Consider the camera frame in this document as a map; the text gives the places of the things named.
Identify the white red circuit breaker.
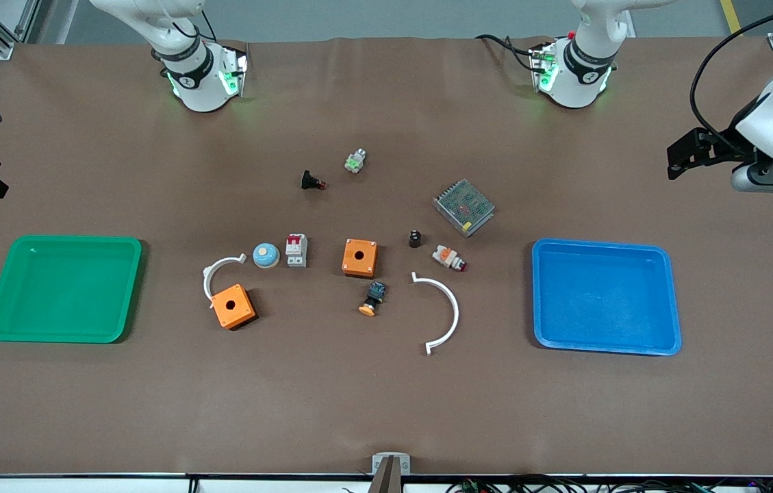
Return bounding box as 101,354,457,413
285,233,309,268

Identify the green plastic tray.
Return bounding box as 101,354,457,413
0,235,144,344

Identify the blue plastic tray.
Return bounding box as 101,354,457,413
531,238,683,357

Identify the metal mesh power supply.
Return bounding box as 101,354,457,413
433,179,496,238

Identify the small white curved clamp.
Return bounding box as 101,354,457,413
203,253,249,309

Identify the orange button box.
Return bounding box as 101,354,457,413
211,283,257,331
342,238,379,279

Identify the large white curved clamp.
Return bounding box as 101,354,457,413
411,271,460,357

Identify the blue dome button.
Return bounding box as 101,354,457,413
253,242,281,270

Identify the orange capped black pushbutton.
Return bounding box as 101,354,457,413
358,280,388,318

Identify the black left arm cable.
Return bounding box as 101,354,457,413
689,3,773,155

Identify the black arm base cable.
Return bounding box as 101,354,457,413
474,33,539,73

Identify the red white pushbutton switch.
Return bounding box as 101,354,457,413
431,245,468,273

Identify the grey table edge bracket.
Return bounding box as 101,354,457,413
368,453,412,493

